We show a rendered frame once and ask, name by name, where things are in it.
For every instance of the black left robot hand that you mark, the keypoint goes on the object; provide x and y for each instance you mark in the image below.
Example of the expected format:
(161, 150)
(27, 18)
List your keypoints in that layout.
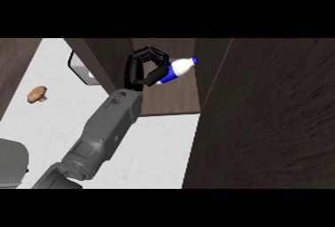
(133, 74)

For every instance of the white and blue water bottle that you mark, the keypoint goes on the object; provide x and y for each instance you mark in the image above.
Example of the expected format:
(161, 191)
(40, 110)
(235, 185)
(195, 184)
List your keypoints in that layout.
(181, 66)

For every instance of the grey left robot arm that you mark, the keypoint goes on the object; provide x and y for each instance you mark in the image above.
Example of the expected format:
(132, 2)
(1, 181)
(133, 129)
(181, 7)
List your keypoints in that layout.
(110, 124)

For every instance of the dark wooden cabinet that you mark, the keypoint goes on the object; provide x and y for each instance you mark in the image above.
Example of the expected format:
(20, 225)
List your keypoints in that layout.
(175, 100)

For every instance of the dark wooden cabinet door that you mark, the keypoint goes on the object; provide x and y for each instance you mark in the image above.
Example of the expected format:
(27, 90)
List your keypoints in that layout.
(271, 118)

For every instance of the brown mushroom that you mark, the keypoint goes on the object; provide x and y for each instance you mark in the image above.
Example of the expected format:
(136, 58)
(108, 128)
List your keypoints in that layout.
(36, 94)

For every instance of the dark wooden panel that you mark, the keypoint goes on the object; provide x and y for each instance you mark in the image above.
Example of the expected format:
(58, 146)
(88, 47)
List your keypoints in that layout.
(15, 65)

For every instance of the grey rounded object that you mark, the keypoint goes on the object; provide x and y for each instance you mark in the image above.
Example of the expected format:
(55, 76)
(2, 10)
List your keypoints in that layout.
(12, 162)

